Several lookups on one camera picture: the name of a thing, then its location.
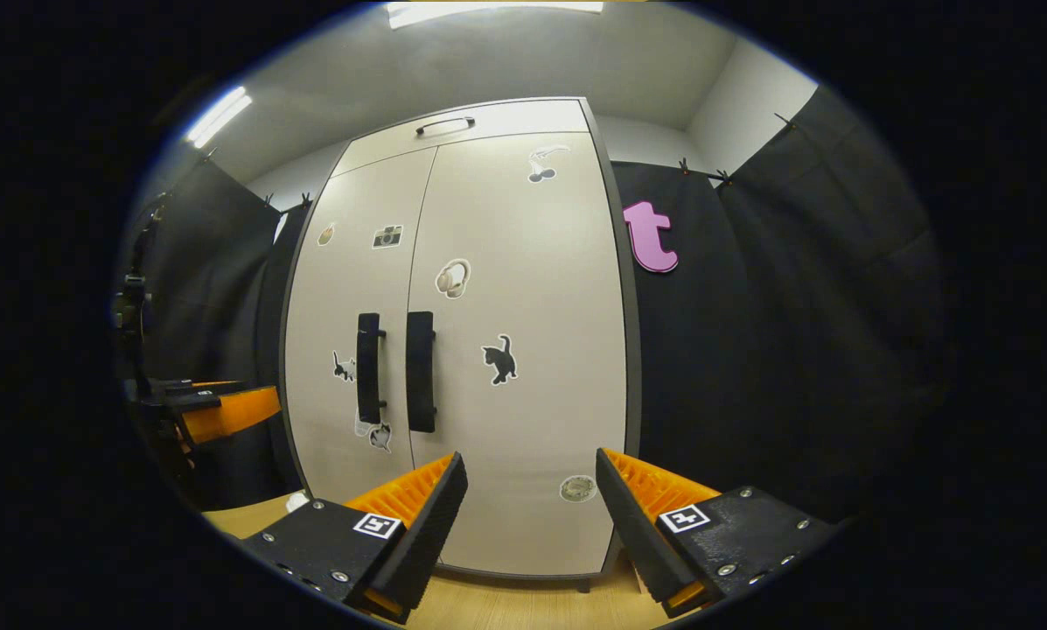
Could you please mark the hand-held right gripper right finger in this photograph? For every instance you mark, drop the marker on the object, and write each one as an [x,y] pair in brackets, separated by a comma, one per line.
[632,534]

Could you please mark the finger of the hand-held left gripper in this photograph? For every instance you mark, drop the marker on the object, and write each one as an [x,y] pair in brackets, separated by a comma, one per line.
[234,411]
[169,389]

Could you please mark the white cabinet door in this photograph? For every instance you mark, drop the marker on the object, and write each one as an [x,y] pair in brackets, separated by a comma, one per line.
[331,297]
[540,289]

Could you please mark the ceiling light strip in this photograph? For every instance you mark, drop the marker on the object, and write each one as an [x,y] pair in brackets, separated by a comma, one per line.
[219,116]

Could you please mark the rectangular ceiling light panel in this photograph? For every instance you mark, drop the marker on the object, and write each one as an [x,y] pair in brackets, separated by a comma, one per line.
[488,10]

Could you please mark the white cabinet drawer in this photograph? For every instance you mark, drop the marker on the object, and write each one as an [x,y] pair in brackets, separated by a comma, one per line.
[523,118]

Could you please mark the white shoe cabinet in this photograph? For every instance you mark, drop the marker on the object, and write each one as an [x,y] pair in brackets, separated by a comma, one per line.
[633,367]

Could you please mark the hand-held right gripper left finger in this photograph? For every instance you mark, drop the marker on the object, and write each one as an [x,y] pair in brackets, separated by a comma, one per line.
[431,538]

